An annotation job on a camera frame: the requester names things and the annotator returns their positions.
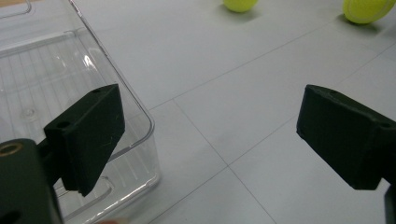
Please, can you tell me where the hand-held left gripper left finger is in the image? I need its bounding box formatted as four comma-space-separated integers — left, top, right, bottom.
36, 83, 126, 198

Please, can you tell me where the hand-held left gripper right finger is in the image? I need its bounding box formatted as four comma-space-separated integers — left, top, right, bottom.
296, 83, 396, 191

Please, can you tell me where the clear plastic storage box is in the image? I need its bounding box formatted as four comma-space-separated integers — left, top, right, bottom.
0, 0, 162, 224

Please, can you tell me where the yellow tennis ball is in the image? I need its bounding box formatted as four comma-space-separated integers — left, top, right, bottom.
342, 0, 396, 25
222, 0, 259, 13

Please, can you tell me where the white grid board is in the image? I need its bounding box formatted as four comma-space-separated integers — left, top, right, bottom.
0, 0, 396, 224

